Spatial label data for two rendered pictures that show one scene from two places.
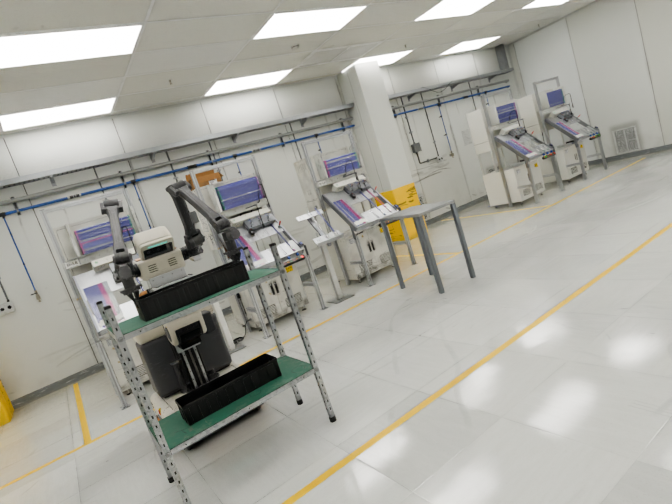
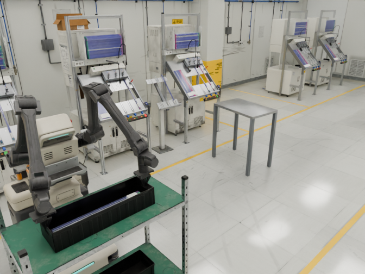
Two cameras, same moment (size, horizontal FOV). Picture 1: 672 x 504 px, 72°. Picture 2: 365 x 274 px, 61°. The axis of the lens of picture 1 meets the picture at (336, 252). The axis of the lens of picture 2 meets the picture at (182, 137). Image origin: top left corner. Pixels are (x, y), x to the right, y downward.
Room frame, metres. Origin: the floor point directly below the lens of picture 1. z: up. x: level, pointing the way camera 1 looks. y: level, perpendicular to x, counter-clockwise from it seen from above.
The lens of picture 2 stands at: (1.03, 0.62, 1.99)
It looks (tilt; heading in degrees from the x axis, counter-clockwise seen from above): 23 degrees down; 349
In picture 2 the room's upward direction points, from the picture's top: straight up
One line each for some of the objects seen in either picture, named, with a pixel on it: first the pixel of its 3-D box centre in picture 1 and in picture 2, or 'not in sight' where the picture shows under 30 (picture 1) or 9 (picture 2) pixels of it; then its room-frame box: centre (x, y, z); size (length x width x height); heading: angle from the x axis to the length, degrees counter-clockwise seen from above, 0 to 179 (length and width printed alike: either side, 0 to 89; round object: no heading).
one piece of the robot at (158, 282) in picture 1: (173, 289); (64, 177); (2.85, 1.04, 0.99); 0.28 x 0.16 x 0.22; 121
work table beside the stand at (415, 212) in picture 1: (425, 246); (242, 135); (4.63, -0.89, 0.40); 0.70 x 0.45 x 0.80; 24
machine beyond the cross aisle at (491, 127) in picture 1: (505, 148); (289, 53); (7.96, -3.33, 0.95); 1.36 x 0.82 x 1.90; 31
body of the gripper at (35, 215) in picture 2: (129, 284); (41, 208); (2.29, 1.03, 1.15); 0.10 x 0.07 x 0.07; 122
